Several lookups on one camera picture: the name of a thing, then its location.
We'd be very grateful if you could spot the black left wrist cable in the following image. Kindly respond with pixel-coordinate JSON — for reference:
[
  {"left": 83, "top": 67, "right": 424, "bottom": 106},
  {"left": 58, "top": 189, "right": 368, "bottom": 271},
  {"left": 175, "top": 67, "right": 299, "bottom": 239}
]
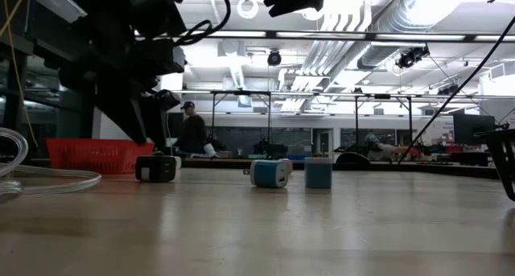
[{"left": 175, "top": 0, "right": 233, "bottom": 47}]

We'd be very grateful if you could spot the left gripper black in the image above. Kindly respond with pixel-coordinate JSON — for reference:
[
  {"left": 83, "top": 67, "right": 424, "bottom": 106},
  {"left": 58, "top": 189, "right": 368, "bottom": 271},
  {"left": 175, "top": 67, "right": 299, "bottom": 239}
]
[{"left": 60, "top": 36, "right": 187, "bottom": 148}]

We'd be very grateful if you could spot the white ring lamp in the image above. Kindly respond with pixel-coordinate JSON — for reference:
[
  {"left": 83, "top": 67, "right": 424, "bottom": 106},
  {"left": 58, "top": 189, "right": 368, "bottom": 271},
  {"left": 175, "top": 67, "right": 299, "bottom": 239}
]
[{"left": 236, "top": 0, "right": 260, "bottom": 20}]

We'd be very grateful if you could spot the silver ventilation duct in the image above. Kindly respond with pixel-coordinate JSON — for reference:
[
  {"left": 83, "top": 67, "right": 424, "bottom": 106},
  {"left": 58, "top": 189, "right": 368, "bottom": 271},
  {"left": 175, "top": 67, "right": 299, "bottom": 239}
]
[{"left": 357, "top": 0, "right": 443, "bottom": 70}]

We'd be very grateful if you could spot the yellow cable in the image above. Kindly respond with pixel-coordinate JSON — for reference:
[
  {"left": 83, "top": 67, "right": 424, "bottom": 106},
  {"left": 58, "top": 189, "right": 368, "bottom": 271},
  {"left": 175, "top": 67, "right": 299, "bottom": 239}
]
[{"left": 0, "top": 0, "right": 39, "bottom": 148}]

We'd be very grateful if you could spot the teal and white charger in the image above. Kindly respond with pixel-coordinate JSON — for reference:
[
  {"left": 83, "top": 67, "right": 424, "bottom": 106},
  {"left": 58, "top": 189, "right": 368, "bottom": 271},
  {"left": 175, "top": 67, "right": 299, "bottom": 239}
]
[{"left": 303, "top": 155, "right": 334, "bottom": 190}]

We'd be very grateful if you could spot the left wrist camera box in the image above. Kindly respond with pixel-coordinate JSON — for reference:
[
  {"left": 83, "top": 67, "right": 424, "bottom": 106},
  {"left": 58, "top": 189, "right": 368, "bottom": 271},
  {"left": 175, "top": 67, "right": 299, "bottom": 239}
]
[{"left": 129, "top": 0, "right": 188, "bottom": 39}]

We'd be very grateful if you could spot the black ceiling device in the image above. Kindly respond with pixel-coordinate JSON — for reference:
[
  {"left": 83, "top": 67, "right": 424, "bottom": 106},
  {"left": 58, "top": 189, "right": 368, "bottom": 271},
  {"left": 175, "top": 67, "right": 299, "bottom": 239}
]
[{"left": 395, "top": 45, "right": 431, "bottom": 70}]

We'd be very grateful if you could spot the clear plastic cable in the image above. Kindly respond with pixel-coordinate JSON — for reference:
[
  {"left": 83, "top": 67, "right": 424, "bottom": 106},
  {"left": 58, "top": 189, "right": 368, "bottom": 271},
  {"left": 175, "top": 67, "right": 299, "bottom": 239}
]
[{"left": 0, "top": 127, "right": 103, "bottom": 196}]

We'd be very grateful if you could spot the black USB wall charger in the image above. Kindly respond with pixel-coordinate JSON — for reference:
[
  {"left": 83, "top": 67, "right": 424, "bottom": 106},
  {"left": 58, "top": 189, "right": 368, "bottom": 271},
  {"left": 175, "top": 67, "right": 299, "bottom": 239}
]
[{"left": 134, "top": 154, "right": 178, "bottom": 183}]

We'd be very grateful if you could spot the person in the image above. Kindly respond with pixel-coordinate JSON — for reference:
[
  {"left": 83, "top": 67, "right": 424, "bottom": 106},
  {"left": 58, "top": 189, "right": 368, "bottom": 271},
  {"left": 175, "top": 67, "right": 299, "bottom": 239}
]
[{"left": 173, "top": 101, "right": 207, "bottom": 154}]

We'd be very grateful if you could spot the long ceiling light bar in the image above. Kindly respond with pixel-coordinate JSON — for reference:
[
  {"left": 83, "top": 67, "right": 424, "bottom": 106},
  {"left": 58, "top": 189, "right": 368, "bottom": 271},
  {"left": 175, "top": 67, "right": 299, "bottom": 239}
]
[{"left": 192, "top": 28, "right": 515, "bottom": 43}]

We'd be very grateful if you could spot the blue and white charger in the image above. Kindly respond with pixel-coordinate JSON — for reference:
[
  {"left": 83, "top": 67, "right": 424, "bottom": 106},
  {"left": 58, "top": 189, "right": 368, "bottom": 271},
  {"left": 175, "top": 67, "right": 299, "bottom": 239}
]
[{"left": 242, "top": 159, "right": 290, "bottom": 189}]

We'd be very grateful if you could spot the red plastic basket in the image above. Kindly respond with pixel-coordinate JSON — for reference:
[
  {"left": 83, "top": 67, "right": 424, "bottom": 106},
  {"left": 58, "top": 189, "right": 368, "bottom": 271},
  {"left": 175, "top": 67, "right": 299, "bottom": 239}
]
[{"left": 45, "top": 138, "right": 156, "bottom": 175}]

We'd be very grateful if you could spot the long black cable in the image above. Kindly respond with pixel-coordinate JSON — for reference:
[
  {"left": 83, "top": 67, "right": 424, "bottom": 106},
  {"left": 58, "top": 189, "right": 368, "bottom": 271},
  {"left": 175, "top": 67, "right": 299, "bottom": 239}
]
[{"left": 396, "top": 16, "right": 515, "bottom": 165}]

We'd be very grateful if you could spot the black computer monitor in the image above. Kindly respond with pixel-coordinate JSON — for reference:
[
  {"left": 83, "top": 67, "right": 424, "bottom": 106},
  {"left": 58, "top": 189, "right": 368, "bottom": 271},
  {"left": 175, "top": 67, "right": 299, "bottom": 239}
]
[{"left": 453, "top": 113, "right": 496, "bottom": 145}]

